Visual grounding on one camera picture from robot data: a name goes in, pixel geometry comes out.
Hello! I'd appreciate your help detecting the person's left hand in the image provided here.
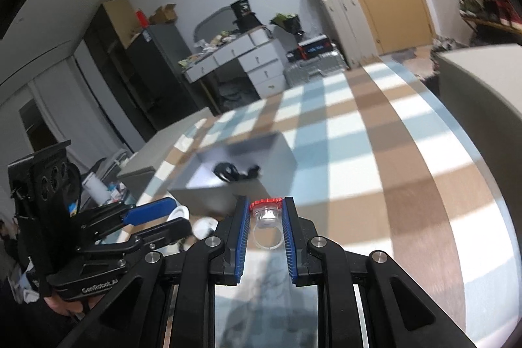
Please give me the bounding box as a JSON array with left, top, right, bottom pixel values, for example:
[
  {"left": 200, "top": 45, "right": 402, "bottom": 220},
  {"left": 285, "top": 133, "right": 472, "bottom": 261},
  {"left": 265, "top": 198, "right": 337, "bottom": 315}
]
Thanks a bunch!
[{"left": 43, "top": 293, "right": 91, "bottom": 318}]

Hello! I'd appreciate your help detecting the white bottle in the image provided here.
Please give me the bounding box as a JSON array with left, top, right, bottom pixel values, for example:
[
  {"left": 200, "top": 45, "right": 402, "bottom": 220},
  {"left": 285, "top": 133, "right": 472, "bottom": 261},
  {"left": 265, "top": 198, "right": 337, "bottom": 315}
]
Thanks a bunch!
[{"left": 81, "top": 172, "right": 112, "bottom": 207}]

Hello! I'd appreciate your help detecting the black wrapped flower bouquet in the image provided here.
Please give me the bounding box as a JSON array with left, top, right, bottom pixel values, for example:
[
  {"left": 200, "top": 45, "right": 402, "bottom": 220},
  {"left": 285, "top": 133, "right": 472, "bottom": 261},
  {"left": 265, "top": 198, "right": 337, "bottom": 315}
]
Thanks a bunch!
[{"left": 269, "top": 12, "right": 305, "bottom": 39}]

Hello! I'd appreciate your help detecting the white dressing table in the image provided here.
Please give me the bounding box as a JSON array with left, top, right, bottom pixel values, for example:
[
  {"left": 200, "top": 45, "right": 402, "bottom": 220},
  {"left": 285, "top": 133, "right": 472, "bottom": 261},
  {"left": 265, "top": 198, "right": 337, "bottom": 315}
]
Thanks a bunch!
[{"left": 181, "top": 27, "right": 286, "bottom": 113}]

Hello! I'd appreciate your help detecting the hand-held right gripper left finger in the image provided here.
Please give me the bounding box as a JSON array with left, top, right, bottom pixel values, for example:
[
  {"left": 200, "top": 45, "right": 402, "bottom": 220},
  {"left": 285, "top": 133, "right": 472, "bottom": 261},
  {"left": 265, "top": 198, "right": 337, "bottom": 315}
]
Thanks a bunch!
[{"left": 57, "top": 196, "right": 251, "bottom": 348}]

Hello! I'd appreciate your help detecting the checked tablecloth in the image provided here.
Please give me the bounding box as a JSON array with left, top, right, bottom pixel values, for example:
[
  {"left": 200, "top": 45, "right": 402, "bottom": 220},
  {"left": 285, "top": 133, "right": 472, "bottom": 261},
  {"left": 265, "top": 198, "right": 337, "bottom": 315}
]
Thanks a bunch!
[{"left": 134, "top": 58, "right": 508, "bottom": 348}]

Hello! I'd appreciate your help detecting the flat cardboard sheet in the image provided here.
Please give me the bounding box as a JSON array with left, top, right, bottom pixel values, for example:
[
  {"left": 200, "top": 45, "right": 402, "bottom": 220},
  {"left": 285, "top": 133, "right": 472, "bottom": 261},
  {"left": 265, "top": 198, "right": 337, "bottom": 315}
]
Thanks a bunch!
[{"left": 101, "top": 0, "right": 142, "bottom": 48}]

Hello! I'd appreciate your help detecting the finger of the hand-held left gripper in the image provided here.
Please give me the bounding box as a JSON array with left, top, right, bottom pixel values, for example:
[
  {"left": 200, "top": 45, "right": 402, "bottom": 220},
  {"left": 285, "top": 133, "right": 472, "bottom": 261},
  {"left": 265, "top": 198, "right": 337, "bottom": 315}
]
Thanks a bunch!
[
  {"left": 76, "top": 217, "right": 192, "bottom": 256},
  {"left": 77, "top": 197, "right": 177, "bottom": 231}
]

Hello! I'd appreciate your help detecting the grey cardboard box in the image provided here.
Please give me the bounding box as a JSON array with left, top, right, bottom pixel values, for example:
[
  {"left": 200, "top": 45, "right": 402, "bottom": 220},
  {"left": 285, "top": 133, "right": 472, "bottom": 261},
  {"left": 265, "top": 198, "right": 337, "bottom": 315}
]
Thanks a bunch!
[{"left": 167, "top": 133, "right": 299, "bottom": 220}]

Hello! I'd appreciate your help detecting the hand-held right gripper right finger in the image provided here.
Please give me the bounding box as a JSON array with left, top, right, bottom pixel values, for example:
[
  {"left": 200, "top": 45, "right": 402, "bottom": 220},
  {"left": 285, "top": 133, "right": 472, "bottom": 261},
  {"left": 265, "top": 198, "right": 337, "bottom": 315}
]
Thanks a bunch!
[{"left": 283, "top": 196, "right": 479, "bottom": 348}]

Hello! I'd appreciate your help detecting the black paper bag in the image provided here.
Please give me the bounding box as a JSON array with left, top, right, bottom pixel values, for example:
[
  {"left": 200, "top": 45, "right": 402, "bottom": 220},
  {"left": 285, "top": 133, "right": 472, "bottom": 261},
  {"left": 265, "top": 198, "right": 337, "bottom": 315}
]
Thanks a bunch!
[{"left": 230, "top": 0, "right": 262, "bottom": 32}]

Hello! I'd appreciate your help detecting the dark grey fridge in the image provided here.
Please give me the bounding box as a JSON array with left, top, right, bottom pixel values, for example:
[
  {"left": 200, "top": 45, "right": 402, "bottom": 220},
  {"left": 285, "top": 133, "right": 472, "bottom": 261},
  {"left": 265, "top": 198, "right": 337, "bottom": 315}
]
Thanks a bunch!
[{"left": 124, "top": 23, "right": 209, "bottom": 131}]

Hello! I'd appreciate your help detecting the black wardrobe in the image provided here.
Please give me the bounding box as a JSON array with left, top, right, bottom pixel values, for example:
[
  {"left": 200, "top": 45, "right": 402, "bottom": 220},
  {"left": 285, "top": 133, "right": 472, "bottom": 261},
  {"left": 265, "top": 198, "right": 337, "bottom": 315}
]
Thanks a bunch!
[{"left": 83, "top": 15, "right": 161, "bottom": 145}]

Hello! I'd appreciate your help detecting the silver suitcase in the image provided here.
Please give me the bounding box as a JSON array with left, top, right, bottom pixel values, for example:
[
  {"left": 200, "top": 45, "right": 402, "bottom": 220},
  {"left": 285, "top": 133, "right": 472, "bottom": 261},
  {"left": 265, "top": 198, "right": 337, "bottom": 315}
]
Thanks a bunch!
[{"left": 283, "top": 53, "right": 347, "bottom": 88}]

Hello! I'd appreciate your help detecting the red striped black shoe box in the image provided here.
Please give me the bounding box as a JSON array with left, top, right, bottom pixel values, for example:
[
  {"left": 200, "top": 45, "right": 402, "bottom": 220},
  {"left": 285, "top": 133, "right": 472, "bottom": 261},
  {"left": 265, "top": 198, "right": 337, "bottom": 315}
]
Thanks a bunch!
[{"left": 297, "top": 36, "right": 333, "bottom": 59}]

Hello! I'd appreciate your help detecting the plain grey cabinet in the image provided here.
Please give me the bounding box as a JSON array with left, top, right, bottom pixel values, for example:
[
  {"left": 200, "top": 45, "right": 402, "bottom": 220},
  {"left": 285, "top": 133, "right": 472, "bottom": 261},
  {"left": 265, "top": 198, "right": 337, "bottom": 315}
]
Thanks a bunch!
[{"left": 432, "top": 44, "right": 522, "bottom": 154}]

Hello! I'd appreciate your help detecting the grey framed mirror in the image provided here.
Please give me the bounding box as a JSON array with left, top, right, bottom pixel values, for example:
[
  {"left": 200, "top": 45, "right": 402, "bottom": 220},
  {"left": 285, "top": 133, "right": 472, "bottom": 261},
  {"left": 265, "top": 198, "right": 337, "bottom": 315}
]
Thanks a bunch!
[{"left": 192, "top": 6, "right": 238, "bottom": 43}]

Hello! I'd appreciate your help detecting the pile of colourful shoes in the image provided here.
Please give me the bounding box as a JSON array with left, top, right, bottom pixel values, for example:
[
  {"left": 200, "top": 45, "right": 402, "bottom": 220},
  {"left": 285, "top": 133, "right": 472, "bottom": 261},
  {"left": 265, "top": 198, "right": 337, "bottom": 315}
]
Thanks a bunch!
[{"left": 432, "top": 36, "right": 462, "bottom": 52}]

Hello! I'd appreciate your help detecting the thick black hair tie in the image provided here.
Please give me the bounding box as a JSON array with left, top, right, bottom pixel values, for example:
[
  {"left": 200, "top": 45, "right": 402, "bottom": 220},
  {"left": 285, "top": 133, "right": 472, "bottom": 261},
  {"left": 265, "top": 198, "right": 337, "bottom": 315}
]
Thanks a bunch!
[{"left": 240, "top": 164, "right": 262, "bottom": 181}]

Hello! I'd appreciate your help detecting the clear ring with red top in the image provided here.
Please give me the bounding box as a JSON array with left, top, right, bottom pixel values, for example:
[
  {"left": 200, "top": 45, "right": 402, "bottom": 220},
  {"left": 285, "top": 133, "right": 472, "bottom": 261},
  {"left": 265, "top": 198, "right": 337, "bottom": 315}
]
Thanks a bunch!
[{"left": 249, "top": 197, "right": 284, "bottom": 250}]

